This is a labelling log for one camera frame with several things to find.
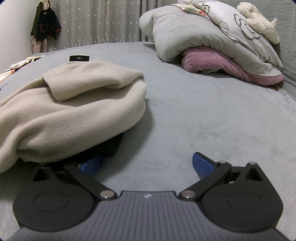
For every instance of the colourful floral cloth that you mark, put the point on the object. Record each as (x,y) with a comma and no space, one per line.
(196,9)

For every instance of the black box on stand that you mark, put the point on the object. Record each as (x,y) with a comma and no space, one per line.
(79,58)

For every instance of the grey flower-print pillow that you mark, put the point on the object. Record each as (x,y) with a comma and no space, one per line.
(231,20)

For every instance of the pink blanket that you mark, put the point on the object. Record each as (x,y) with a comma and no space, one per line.
(208,62)

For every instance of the beige fleece garment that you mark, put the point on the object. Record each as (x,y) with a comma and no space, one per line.
(69,111)

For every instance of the open magazine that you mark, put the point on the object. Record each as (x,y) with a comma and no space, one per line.
(34,59)

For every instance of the pink hanging garment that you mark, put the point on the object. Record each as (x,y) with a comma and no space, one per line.
(38,46)

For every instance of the grey duvet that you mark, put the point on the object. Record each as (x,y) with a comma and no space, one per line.
(185,34)

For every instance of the white booklet with orange trim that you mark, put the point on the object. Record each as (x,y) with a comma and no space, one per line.
(13,70)

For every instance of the grey star-print curtain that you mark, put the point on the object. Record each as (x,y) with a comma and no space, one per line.
(92,23)

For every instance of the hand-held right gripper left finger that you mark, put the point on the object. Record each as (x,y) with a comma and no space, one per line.
(91,165)

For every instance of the dark hanging jacket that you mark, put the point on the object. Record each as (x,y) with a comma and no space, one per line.
(47,25)

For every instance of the white plush toy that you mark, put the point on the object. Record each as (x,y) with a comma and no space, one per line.
(261,23)

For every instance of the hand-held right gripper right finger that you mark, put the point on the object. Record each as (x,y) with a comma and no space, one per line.
(203,165)

